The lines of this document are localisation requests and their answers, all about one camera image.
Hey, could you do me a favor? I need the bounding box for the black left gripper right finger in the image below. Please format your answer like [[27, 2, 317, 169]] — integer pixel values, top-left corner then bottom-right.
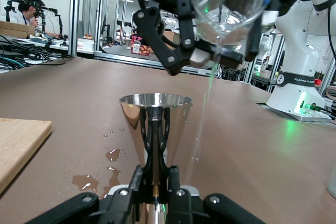
[[167, 165, 266, 224]]

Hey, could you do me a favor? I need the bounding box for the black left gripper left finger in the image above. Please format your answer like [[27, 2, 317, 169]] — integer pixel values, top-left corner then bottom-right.
[[26, 165, 144, 224]]

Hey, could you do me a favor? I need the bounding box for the clear glass cup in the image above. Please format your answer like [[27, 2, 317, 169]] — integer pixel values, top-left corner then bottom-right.
[[191, 0, 271, 49]]

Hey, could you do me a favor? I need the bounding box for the steel cone jigger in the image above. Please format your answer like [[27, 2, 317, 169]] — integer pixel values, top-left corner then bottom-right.
[[119, 92, 194, 224]]

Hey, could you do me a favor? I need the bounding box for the red white snack box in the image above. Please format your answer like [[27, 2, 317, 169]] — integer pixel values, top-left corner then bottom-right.
[[130, 35, 152, 57]]

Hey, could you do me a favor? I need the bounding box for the small scattered liquid spill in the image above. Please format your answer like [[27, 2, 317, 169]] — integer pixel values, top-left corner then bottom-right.
[[71, 147, 122, 199]]

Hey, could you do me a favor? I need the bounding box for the wooden cutting board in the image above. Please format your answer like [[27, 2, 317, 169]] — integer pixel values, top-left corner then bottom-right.
[[0, 118, 53, 195]]

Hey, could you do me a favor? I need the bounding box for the person in white shirt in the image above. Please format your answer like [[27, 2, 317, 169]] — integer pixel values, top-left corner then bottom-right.
[[11, 0, 57, 39]]

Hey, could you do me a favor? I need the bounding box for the brown cardboard box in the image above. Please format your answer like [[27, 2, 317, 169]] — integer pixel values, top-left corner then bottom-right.
[[0, 20, 36, 39]]

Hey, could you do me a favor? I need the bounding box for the green sleeved glass bottle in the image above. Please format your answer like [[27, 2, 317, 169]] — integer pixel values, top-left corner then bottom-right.
[[326, 170, 336, 199]]

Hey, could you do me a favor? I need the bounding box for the aluminium frame post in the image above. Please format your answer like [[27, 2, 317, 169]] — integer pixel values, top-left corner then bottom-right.
[[68, 0, 80, 57]]

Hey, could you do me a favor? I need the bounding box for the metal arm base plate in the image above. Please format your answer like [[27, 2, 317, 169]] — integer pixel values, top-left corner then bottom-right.
[[256, 101, 333, 123]]

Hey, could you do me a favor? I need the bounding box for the black cable bundle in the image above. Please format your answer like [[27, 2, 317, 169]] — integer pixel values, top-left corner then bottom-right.
[[0, 34, 75, 68]]

